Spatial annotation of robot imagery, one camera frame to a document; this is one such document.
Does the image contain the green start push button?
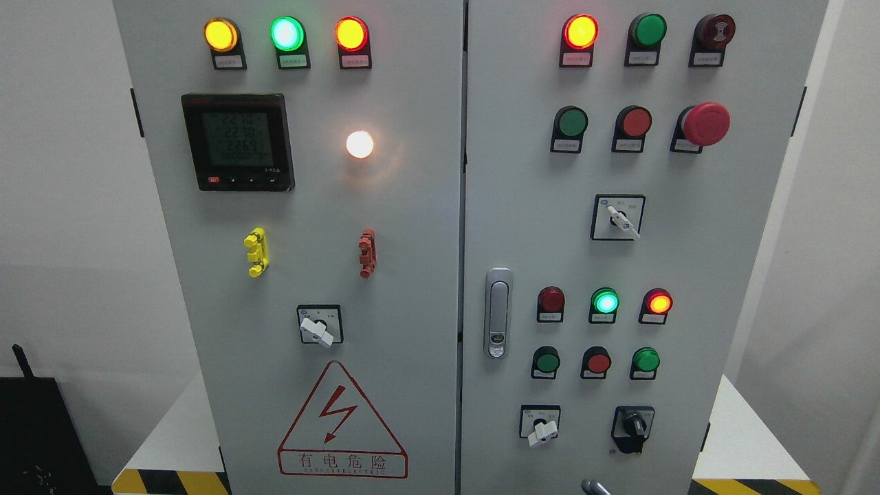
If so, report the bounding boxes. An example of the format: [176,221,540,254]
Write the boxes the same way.
[530,346,562,380]

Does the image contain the green push button upper row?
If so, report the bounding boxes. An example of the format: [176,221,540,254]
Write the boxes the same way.
[550,104,589,154]

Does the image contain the red stop push button lower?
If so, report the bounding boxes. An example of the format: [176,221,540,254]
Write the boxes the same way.
[580,346,612,380]

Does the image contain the red push button upper row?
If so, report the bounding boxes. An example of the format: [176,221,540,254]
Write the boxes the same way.
[612,104,652,153]

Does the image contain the green push button lower right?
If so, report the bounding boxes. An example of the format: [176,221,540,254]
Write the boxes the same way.
[629,346,661,380]

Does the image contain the red emergency stop mushroom button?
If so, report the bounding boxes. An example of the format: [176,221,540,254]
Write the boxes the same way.
[670,102,730,154]

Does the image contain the red test terminal block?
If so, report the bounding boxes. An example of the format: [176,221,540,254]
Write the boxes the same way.
[358,228,377,279]

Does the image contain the red indicator lower row left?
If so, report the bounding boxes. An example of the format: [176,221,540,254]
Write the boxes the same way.
[536,286,565,323]

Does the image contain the white lit indicator lamp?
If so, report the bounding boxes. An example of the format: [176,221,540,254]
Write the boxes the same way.
[345,131,375,160]

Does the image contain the grey left cabinet door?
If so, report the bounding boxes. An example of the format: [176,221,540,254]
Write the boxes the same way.
[113,1,464,494]

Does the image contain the grey cabinet door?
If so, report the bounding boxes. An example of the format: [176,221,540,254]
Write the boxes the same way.
[460,1,828,494]
[113,1,464,494]

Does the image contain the green indicator lower row middle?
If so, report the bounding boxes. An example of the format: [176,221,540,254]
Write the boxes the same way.
[588,287,619,324]

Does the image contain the yellow test terminal block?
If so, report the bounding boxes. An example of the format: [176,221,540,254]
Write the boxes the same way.
[244,228,270,278]

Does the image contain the grey right cabinet door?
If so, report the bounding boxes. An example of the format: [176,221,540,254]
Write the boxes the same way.
[460,1,828,494]

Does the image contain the red electrical hazard warning sticker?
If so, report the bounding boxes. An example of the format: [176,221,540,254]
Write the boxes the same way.
[277,360,408,479]

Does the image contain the red lit indicator lower right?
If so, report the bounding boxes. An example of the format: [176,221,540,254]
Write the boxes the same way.
[639,287,673,325]

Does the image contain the black digital power meter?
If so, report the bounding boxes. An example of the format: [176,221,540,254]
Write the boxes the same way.
[180,93,296,192]

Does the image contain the orange-red indicator light left door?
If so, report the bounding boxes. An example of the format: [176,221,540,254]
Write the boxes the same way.
[334,16,372,69]

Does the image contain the red lit indicator right door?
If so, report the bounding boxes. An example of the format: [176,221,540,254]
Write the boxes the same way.
[559,14,598,68]

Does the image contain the green lit indicator light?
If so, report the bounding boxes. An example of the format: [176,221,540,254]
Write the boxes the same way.
[270,16,311,70]

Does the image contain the green unlit indicator top right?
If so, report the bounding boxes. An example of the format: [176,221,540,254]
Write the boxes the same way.
[624,12,668,67]

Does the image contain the yellow indicator light top left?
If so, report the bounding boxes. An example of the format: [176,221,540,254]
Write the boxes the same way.
[202,18,246,70]

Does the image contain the dark red buzzer alarm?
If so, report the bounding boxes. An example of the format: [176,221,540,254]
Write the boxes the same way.
[689,14,736,67]

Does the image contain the white cabinet base platform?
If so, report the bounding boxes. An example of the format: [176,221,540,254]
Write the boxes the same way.
[112,374,820,494]

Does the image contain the black box with antenna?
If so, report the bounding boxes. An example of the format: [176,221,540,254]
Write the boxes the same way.
[1,344,101,494]

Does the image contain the silver cabinet door handle lock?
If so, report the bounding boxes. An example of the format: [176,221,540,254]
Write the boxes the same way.
[484,267,512,358]

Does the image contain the left door white selector switch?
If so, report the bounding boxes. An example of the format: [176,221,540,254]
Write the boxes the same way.
[296,304,344,350]

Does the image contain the upper right white selector switch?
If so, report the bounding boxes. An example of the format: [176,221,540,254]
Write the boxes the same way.
[591,194,646,241]

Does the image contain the lower white selector switch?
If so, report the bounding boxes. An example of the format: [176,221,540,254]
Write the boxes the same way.
[519,404,562,449]

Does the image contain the black knob selector switch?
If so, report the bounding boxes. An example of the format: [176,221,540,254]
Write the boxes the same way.
[612,406,656,454]

